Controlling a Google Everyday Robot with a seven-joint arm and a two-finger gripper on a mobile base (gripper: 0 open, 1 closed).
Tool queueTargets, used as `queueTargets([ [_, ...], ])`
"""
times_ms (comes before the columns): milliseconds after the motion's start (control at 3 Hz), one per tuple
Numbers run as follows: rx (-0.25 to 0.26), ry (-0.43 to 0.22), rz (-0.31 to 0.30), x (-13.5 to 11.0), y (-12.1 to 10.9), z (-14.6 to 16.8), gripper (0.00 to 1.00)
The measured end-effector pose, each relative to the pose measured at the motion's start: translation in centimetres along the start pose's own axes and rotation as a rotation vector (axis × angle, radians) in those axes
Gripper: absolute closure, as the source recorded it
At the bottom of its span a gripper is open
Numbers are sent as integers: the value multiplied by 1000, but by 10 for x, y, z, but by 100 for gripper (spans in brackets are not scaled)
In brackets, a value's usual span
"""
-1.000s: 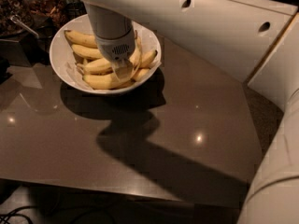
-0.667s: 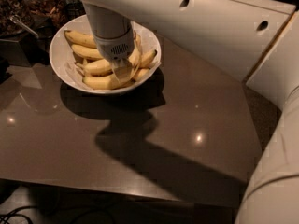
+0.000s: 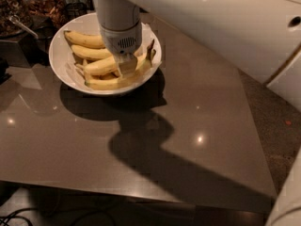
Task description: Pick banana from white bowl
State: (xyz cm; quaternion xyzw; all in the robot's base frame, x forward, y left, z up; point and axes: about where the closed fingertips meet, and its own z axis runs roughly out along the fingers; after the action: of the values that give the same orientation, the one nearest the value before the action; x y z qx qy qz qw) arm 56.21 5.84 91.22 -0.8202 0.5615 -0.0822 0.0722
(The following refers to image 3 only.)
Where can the white ceramic bowl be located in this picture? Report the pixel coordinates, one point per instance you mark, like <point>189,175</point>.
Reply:
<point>61,60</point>

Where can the black mesh cup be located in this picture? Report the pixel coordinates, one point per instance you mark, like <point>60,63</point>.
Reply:
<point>75,10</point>

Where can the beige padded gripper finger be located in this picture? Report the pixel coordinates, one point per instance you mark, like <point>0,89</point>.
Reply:
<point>126,63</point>

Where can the glass jar with snacks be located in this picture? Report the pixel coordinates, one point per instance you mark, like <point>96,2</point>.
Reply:
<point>17,9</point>

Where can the white paper liner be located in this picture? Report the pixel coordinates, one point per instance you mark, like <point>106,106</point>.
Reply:
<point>150,32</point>

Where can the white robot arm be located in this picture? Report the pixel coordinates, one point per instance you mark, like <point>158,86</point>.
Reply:
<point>257,36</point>

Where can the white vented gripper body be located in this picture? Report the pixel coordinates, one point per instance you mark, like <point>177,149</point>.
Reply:
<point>121,40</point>

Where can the bottom small yellow banana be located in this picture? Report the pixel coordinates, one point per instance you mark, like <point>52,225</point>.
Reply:
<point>107,76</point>

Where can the large front yellow banana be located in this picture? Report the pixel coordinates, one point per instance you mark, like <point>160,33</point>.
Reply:
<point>144,65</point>

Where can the top yellow banana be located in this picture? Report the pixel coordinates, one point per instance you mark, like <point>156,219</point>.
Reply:
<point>86,40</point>

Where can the metal scoop spoon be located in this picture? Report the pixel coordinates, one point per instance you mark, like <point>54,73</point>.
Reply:
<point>16,20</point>

